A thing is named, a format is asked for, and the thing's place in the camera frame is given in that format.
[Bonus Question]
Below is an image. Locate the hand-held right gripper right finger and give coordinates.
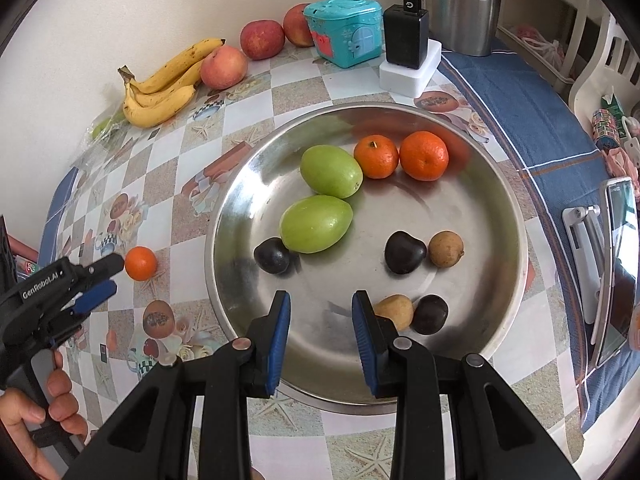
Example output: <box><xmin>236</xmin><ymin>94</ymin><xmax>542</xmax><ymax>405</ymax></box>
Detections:
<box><xmin>351</xmin><ymin>290</ymin><xmax>583</xmax><ymax>480</ymax></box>

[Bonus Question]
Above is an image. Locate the white chair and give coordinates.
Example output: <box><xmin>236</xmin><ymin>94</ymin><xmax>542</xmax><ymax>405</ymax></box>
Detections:
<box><xmin>495</xmin><ymin>0</ymin><xmax>640</xmax><ymax>111</ymax></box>

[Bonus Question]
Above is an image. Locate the pink floral pouch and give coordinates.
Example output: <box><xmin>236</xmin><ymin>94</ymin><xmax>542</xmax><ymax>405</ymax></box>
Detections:
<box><xmin>602</xmin><ymin>147</ymin><xmax>640</xmax><ymax>196</ymax></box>

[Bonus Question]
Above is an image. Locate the teal plastic box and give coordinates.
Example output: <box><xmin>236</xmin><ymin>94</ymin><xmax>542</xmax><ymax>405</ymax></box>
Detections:
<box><xmin>303</xmin><ymin>0</ymin><xmax>385</xmax><ymax>69</ymax></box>

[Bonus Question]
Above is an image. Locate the black charger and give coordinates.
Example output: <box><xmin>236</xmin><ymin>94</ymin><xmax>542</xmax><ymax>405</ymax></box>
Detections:
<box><xmin>382</xmin><ymin>2</ymin><xmax>431</xmax><ymax>70</ymax></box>

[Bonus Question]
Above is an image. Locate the white power adapter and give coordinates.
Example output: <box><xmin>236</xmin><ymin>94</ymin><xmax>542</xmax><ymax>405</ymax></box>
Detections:
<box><xmin>378</xmin><ymin>39</ymin><xmax>443</xmax><ymax>98</ymax></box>

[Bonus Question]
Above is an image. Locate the pink plastic bag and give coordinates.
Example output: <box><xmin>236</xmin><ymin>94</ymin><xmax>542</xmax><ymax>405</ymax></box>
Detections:
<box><xmin>515</xmin><ymin>22</ymin><xmax>568</xmax><ymax>68</ymax></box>

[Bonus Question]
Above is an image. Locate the stainless steel thermos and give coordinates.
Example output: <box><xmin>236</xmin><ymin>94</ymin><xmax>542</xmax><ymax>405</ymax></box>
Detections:
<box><xmin>419</xmin><ymin>0</ymin><xmax>506</xmax><ymax>57</ymax></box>

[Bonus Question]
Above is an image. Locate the round steel plate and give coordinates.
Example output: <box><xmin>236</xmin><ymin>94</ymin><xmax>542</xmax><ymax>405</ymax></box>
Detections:
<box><xmin>204</xmin><ymin>101</ymin><xmax>529</xmax><ymax>416</ymax></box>

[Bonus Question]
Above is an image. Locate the smartphone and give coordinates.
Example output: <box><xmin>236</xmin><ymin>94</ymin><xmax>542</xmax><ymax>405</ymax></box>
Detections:
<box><xmin>595</xmin><ymin>176</ymin><xmax>640</xmax><ymax>368</ymax></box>

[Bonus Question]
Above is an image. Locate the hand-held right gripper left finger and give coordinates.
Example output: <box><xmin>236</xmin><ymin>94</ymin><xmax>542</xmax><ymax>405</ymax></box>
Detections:
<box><xmin>65</xmin><ymin>290</ymin><xmax>292</xmax><ymax>480</ymax></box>

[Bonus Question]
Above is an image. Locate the green mango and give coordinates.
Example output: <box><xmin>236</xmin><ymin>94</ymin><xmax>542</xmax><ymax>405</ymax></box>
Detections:
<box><xmin>300</xmin><ymin>145</ymin><xmax>364</xmax><ymax>199</ymax></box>
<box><xmin>279</xmin><ymin>195</ymin><xmax>354</xmax><ymax>254</ymax></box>

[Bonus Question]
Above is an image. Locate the yellow banana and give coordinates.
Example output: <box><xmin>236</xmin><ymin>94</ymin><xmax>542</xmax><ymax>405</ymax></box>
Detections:
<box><xmin>118</xmin><ymin>37</ymin><xmax>227</xmax><ymax>95</ymax></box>
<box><xmin>145</xmin><ymin>57</ymin><xmax>208</xmax><ymax>106</ymax></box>
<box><xmin>122</xmin><ymin>80</ymin><xmax>197</xmax><ymax>128</ymax></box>

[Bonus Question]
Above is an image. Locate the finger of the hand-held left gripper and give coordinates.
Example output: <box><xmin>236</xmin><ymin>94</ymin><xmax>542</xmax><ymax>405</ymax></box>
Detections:
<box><xmin>75</xmin><ymin>253</ymin><xmax>125</xmax><ymax>286</ymax></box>
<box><xmin>62</xmin><ymin>280</ymin><xmax>118</xmax><ymax>318</ymax></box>

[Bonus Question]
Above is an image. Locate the dark purple plum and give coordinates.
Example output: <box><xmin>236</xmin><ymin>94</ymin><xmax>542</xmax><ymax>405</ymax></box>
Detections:
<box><xmin>253</xmin><ymin>237</ymin><xmax>293</xmax><ymax>276</ymax></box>
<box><xmin>410</xmin><ymin>294</ymin><xmax>449</xmax><ymax>336</ymax></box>
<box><xmin>384</xmin><ymin>230</ymin><xmax>428</xmax><ymax>275</ymax></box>

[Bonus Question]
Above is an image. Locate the checkered printed tablecloth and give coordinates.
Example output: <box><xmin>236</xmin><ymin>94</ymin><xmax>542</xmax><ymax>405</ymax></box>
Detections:
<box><xmin>40</xmin><ymin>45</ymin><xmax>586</xmax><ymax>480</ymax></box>

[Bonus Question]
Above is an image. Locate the orange tangerine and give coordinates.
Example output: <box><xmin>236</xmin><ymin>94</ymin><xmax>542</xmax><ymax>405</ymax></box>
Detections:
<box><xmin>124</xmin><ymin>246</ymin><xmax>159</xmax><ymax>282</ymax></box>
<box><xmin>399</xmin><ymin>131</ymin><xmax>450</xmax><ymax>182</ymax></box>
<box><xmin>353</xmin><ymin>134</ymin><xmax>400</xmax><ymax>179</ymax></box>

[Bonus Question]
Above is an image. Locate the white phone stand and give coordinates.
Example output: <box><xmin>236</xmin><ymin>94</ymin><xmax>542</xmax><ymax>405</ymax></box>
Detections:
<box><xmin>561</xmin><ymin>204</ymin><xmax>603</xmax><ymax>331</ymax></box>

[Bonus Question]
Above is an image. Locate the person's left hand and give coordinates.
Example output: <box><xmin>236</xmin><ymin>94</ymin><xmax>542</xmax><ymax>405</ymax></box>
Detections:
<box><xmin>0</xmin><ymin>350</ymin><xmax>90</xmax><ymax>480</ymax></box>

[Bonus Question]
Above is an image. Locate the red apple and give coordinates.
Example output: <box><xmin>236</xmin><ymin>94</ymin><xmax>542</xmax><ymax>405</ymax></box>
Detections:
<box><xmin>200</xmin><ymin>44</ymin><xmax>249</xmax><ymax>91</ymax></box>
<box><xmin>239</xmin><ymin>19</ymin><xmax>286</xmax><ymax>61</ymax></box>
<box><xmin>282</xmin><ymin>3</ymin><xmax>316</xmax><ymax>49</ymax></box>

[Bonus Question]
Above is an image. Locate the green and white carton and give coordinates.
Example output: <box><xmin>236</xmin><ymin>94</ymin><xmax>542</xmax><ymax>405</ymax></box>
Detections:
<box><xmin>600</xmin><ymin>85</ymin><xmax>626</xmax><ymax>116</ymax></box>

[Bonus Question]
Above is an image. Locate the round brown fruit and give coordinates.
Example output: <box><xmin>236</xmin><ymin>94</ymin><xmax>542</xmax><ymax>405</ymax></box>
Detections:
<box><xmin>428</xmin><ymin>230</ymin><xmax>465</xmax><ymax>268</ymax></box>
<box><xmin>372</xmin><ymin>295</ymin><xmax>415</xmax><ymax>332</ymax></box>

